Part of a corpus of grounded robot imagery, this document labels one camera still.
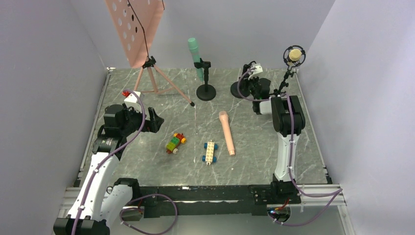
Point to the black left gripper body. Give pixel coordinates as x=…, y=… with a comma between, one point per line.
x=149, y=119

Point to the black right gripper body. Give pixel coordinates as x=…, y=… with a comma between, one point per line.
x=247, y=75

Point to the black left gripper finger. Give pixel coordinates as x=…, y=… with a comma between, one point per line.
x=147, y=125
x=158, y=120

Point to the black shock-mount tripod stand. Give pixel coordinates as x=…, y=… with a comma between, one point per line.
x=291, y=66

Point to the yellow cream microphone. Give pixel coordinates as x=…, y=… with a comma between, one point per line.
x=294, y=55

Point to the black round-base mic stand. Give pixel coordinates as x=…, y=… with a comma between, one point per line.
x=205, y=92

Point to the teal green microphone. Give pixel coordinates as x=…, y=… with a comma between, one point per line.
x=194, y=50

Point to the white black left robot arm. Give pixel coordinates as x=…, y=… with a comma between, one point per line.
x=95, y=210

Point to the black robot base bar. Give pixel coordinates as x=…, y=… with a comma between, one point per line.
x=156, y=205

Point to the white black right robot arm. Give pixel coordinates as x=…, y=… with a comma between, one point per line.
x=288, y=121

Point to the pink music stand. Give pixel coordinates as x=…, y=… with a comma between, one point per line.
x=136, y=23

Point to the red green brick car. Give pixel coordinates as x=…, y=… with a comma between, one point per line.
x=172, y=146

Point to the pink microphone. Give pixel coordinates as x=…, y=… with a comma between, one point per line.
x=224, y=119

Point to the white blue brick car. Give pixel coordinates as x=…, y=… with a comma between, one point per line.
x=209, y=158

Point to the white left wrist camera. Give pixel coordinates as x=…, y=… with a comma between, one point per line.
x=131, y=98

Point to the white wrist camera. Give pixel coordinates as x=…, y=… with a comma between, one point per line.
x=255, y=70
x=131, y=98

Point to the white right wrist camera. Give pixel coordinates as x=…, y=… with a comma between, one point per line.
x=255, y=70

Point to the aluminium table edge rail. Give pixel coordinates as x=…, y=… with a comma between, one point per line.
x=103, y=90

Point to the front aluminium rail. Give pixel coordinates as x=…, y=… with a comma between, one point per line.
x=309, y=195

